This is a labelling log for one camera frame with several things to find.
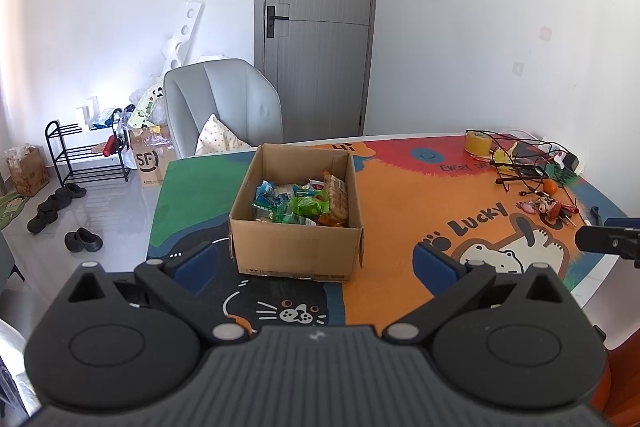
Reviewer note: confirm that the blue snack packet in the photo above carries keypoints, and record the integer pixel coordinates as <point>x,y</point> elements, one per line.
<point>265,193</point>

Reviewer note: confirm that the orange cloth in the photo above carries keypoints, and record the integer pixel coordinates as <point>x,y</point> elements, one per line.
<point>622,382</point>

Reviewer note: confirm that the black charger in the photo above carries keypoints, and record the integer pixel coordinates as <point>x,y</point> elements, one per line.
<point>570,162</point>

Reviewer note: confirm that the red plastic item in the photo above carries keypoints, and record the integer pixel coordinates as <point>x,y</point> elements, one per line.
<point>109,146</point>

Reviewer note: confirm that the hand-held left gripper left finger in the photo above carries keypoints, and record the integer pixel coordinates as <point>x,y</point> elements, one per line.
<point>197,267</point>

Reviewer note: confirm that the grey upholstered chair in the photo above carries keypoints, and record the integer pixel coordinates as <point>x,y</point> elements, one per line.
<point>235,97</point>

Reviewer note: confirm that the bunch of keys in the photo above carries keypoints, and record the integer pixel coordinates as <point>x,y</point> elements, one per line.
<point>568,213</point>

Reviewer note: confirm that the small brown cardboard box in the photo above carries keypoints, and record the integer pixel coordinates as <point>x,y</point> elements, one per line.
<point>30,172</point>

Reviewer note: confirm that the printed cardboard shipping box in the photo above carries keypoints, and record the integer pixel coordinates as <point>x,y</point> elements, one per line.
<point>150,162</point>

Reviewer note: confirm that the white foam packing board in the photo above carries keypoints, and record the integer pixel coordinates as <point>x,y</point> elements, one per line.
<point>187,24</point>

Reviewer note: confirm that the yellow plastic wrapper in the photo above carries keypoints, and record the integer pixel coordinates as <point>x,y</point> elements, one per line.
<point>502,154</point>

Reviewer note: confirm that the black metal shoe rack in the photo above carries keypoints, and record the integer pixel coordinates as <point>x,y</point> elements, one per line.
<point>62,125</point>

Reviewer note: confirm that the green and white snack packet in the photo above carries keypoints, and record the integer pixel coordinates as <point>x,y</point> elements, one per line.
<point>277,214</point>

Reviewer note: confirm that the white foam block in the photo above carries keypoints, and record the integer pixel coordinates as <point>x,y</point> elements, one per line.
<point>210,58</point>

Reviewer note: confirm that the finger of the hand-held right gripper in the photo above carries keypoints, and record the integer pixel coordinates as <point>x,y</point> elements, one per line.
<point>600,239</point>
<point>622,222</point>

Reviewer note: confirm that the grey door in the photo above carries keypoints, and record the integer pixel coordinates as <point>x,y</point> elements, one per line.
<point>320,57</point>

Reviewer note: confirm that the black utility knife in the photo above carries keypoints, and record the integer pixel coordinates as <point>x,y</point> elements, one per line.
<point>595,212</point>

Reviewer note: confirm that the black clog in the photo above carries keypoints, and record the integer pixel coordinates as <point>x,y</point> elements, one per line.
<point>92,239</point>
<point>75,243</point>

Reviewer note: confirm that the blue plastic bag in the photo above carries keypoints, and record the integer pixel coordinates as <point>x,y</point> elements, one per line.
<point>105,117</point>

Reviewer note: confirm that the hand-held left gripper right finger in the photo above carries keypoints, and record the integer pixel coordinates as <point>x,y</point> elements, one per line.
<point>432,266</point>

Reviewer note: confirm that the red snack packet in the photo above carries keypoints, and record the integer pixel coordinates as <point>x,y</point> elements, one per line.
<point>316,185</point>

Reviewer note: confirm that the white wall hook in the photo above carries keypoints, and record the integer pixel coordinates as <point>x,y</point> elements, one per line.
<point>517,68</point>
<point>545,33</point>

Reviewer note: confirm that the green floor rug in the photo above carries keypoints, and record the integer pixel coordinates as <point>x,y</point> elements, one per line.
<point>12,209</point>

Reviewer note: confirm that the large green snack packet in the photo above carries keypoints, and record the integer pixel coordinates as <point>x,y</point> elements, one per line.
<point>310,206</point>

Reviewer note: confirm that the white dotted pillow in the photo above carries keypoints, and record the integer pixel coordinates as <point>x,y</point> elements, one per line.
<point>217,139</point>

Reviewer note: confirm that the yellow tape roll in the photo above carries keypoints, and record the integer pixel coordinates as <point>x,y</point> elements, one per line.
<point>477,142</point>

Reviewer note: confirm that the clear plastic sheet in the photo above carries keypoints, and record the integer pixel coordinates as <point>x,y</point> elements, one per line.
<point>10,357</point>

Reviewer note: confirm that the pile of plastic bags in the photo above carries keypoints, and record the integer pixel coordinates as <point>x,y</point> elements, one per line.
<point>145,104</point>

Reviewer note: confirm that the orange fruit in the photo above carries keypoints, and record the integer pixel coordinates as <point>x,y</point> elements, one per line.
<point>550,187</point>

